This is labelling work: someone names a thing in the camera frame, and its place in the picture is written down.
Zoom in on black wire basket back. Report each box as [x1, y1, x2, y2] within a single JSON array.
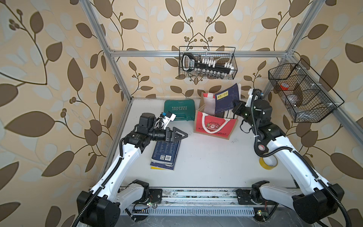
[[179, 46, 238, 80]]

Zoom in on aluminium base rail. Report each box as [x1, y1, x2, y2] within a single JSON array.
[[87, 186, 315, 218]]

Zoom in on navy book barcode back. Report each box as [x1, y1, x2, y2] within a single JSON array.
[[150, 141, 181, 170]]

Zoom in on black wire basket right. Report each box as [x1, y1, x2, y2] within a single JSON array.
[[268, 58, 345, 123]]

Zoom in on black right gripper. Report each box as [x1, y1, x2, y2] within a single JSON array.
[[233, 99, 259, 131]]

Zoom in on red tape roll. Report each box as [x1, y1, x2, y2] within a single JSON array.
[[280, 82, 290, 91]]

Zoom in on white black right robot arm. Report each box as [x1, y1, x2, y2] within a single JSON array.
[[233, 89, 352, 227]]

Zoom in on black tape roll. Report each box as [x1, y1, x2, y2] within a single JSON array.
[[257, 144, 268, 152]]

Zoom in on burlap canvas bag red front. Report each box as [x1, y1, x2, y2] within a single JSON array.
[[194, 93, 238, 140]]

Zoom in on navy book yellow label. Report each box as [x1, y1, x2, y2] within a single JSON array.
[[215, 83, 241, 114]]

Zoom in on black socket wrench set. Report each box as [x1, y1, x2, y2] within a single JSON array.
[[181, 53, 235, 74]]

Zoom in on green plastic tool case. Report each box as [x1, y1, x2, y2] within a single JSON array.
[[164, 99, 195, 121]]

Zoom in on aluminium frame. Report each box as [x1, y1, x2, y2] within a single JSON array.
[[82, 1, 363, 126]]

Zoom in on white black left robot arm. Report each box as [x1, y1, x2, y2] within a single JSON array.
[[72, 112, 188, 227]]

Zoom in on black wire basket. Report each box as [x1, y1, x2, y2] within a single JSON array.
[[268, 58, 345, 123], [179, 46, 238, 80]]

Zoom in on bottom yellow book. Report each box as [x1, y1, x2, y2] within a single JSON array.
[[151, 166, 164, 170]]

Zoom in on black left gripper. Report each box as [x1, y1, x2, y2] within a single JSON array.
[[147, 128, 186, 145]]

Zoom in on yellow tape roll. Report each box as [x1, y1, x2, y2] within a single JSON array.
[[259, 155, 278, 170]]

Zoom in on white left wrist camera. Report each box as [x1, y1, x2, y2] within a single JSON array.
[[159, 112, 176, 130]]

